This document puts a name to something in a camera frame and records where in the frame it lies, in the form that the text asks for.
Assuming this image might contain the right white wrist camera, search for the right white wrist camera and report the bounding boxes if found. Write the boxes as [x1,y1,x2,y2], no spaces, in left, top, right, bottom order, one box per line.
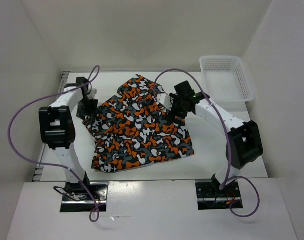
[156,93,173,110]

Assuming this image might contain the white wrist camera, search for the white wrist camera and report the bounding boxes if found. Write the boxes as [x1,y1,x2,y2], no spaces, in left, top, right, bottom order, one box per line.
[87,88,97,100]
[156,93,173,110]

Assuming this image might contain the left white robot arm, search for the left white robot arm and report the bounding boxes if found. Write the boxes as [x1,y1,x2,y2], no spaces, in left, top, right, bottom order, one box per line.
[38,77,98,201]

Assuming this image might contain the purple cable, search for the purple cable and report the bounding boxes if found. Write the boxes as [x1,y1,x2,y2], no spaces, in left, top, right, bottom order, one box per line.
[7,65,103,223]
[154,68,261,218]

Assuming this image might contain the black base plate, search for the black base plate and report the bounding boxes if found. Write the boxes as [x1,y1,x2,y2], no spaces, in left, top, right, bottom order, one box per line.
[53,182,109,213]
[195,179,244,210]

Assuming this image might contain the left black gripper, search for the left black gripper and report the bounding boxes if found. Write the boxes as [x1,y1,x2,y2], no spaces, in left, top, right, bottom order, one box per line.
[75,97,98,122]

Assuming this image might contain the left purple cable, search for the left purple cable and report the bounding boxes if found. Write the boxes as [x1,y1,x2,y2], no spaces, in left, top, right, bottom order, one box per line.
[7,65,103,223]

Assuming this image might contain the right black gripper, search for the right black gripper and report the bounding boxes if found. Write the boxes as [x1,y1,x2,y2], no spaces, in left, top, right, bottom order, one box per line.
[164,92,189,126]

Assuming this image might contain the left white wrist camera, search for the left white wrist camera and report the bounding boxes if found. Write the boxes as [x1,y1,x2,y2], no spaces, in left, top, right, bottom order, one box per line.
[87,88,97,100]

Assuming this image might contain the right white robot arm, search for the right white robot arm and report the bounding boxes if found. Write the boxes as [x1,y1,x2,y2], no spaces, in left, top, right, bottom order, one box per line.
[157,81,264,197]

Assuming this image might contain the white plastic basket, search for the white plastic basket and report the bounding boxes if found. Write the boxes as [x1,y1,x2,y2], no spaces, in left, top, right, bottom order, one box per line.
[199,55,255,103]

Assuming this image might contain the orange camouflage shorts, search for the orange camouflage shorts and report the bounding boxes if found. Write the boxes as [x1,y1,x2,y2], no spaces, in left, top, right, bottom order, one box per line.
[83,75,195,173]

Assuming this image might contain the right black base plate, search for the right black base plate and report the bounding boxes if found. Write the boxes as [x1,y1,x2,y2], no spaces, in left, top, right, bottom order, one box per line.
[195,179,244,210]

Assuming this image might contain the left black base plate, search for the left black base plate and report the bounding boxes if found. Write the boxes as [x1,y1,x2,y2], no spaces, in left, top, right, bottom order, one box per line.
[53,182,109,213]

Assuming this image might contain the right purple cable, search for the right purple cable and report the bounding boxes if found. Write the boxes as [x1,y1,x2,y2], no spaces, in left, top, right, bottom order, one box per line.
[154,68,261,218]

